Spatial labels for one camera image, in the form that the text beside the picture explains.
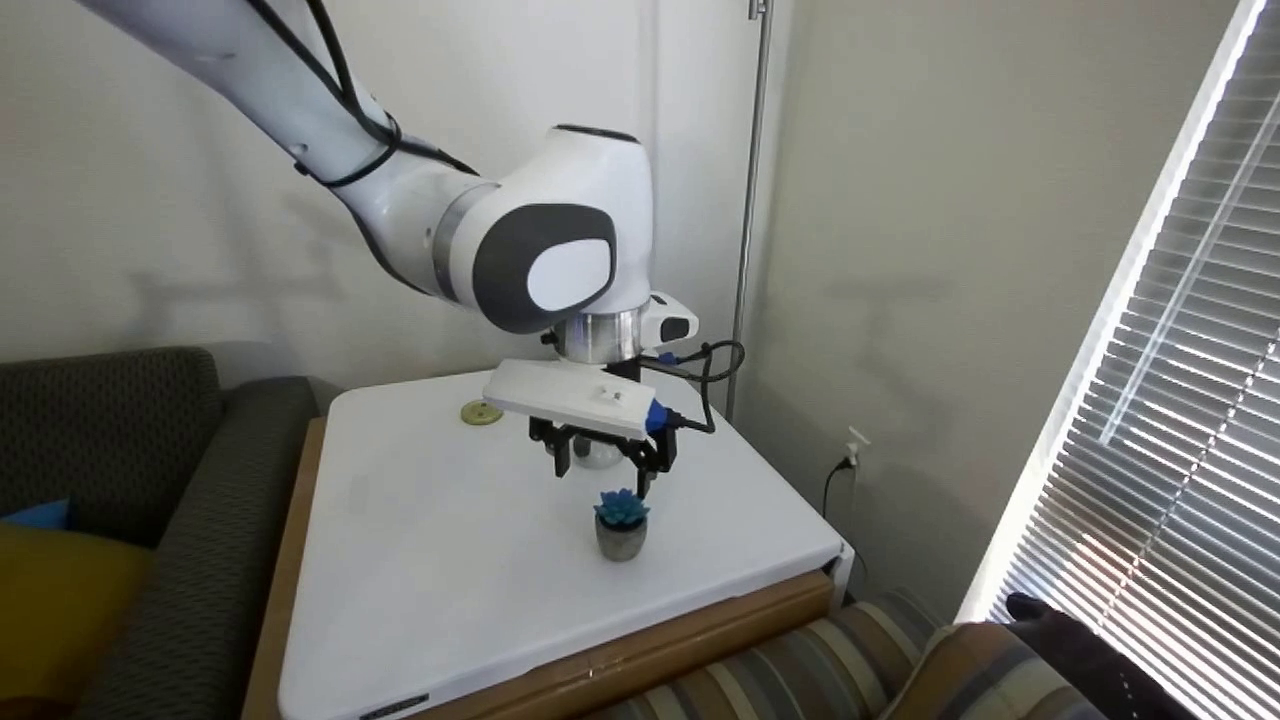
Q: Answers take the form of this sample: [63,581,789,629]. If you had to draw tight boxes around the white wall outlet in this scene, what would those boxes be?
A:
[835,420,873,473]

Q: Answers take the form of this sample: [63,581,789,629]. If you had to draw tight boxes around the dark fabric item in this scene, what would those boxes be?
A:
[1003,589,1204,720]

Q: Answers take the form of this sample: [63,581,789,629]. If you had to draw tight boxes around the white window blinds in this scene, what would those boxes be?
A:
[955,0,1280,720]

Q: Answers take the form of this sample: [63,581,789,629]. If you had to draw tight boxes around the black power cord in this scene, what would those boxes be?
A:
[817,452,856,525]

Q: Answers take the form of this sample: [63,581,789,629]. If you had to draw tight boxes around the blue cushion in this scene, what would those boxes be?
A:
[0,496,72,537]

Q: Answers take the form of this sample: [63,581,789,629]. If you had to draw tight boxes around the black wrist cable blue plug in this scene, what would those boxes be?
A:
[620,336,751,442]

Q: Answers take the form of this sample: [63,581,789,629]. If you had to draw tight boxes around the yellow-green round disc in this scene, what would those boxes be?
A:
[458,398,509,434]

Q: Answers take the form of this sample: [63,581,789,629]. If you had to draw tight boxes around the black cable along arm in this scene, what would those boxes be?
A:
[246,0,485,191]

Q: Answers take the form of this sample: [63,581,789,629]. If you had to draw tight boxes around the dark grey sofa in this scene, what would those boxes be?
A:
[0,343,334,720]

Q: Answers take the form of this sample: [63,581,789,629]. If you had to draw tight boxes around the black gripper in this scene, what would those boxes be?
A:
[527,411,680,503]

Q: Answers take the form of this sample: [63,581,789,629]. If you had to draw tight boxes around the white vertical wall conduit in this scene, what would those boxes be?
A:
[719,0,776,424]

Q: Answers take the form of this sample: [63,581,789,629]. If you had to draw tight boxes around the striped sofa cushion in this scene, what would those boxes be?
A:
[877,616,1111,720]

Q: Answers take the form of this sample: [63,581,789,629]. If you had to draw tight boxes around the striped fabric sofa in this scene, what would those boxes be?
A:
[585,598,966,720]

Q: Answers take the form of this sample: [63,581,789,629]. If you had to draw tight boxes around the yellow cushion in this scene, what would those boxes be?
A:
[0,520,155,712]

